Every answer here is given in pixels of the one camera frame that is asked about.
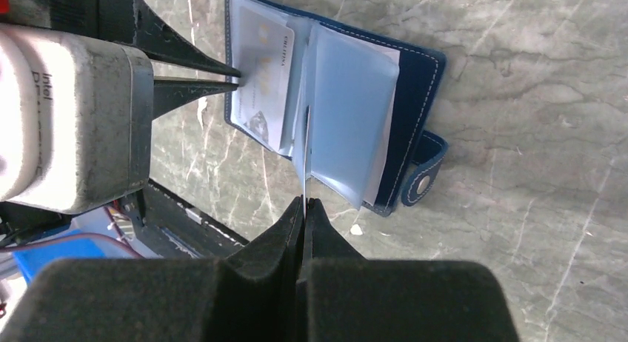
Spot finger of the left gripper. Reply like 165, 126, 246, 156
153, 77, 238, 119
98, 0, 241, 77

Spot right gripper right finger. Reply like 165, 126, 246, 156
294, 199, 519, 341

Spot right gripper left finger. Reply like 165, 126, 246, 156
1, 197, 304, 341

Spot silver VIP card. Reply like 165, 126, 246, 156
231, 5, 295, 151

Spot blue leather card holder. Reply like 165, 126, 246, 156
224, 0, 448, 217

